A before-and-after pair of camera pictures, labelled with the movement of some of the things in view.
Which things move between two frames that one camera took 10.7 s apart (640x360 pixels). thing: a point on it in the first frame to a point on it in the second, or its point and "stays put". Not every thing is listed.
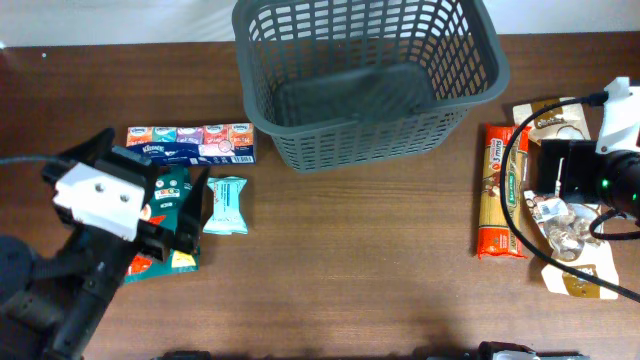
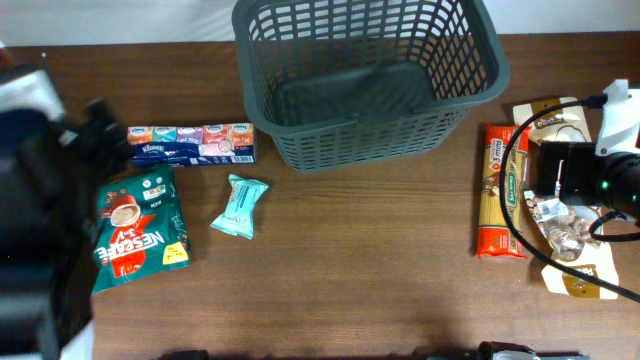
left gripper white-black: (157, 236) to (93, 138)
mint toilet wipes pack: (227, 217) to (238, 217)
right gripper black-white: (565, 170) stays put
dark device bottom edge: (495, 350) stays put
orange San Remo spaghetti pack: (496, 239) stays put
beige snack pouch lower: (566, 228) stays put
